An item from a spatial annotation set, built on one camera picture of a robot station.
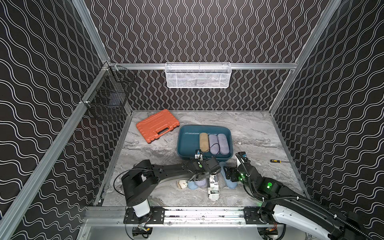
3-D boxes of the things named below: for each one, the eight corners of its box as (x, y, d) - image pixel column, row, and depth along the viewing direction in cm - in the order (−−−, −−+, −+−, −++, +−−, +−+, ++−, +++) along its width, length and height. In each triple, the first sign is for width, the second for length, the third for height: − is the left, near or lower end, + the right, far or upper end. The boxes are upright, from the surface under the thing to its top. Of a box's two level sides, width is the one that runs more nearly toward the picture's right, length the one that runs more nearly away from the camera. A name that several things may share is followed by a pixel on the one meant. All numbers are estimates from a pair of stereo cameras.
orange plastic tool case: (149, 144, 103) (147, 140, 98) (137, 128, 112) (135, 123, 107) (180, 126, 113) (179, 121, 109) (167, 112, 122) (166, 107, 118)
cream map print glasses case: (177, 189, 85) (176, 187, 82) (177, 182, 87) (177, 180, 84) (187, 189, 85) (187, 187, 82) (187, 182, 87) (187, 180, 84)
